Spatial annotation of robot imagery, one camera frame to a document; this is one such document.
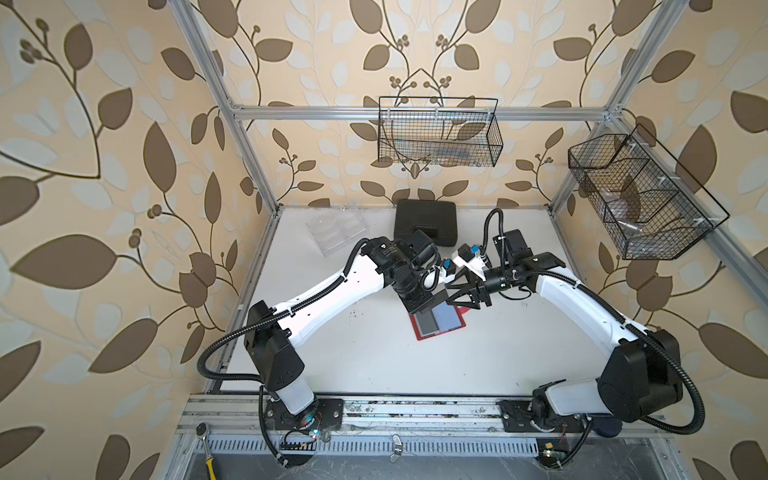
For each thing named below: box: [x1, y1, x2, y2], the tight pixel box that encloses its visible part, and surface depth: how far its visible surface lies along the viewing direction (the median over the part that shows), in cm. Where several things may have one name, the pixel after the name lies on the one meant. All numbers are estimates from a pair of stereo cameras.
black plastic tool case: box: [394, 199, 458, 247], surface depth 114 cm
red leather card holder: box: [408, 304, 470, 341], surface depth 93 cm
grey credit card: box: [415, 310, 439, 338], surface depth 91 cm
